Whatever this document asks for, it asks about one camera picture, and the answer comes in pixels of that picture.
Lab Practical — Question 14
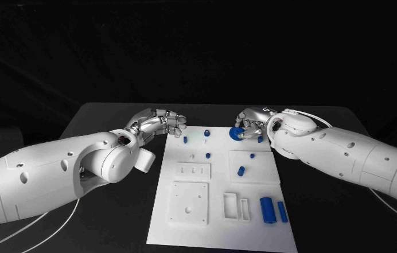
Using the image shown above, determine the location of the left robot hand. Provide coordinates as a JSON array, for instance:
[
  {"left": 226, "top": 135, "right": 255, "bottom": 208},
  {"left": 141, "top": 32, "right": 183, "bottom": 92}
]
[{"left": 124, "top": 107, "right": 187, "bottom": 146}]

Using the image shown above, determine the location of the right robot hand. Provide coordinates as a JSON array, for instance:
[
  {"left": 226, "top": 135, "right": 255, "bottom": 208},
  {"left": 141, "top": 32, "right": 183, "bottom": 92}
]
[{"left": 233, "top": 107, "right": 278, "bottom": 139}]

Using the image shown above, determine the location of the blue gear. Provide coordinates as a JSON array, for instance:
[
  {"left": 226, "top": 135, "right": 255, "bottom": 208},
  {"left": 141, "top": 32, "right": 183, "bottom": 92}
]
[{"left": 228, "top": 127, "right": 246, "bottom": 142}]

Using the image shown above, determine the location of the white task board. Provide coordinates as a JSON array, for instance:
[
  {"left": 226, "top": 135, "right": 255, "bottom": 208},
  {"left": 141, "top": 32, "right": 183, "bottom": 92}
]
[{"left": 145, "top": 126, "right": 298, "bottom": 253}]

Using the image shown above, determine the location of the thick blue cylinder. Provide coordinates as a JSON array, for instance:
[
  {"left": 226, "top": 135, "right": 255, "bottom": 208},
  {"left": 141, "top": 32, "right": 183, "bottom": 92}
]
[{"left": 258, "top": 197, "right": 278, "bottom": 224}]

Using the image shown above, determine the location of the thin blue cylinder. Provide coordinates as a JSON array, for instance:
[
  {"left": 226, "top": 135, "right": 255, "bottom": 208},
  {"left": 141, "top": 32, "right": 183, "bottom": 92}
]
[{"left": 275, "top": 201, "right": 288, "bottom": 223}]

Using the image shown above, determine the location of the white cable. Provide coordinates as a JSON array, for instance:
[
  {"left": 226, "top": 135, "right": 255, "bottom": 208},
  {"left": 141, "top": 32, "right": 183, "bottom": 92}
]
[
  {"left": 0, "top": 212, "right": 49, "bottom": 244},
  {"left": 20, "top": 197, "right": 80, "bottom": 253},
  {"left": 368, "top": 188, "right": 397, "bottom": 213},
  {"left": 285, "top": 108, "right": 331, "bottom": 128}
]

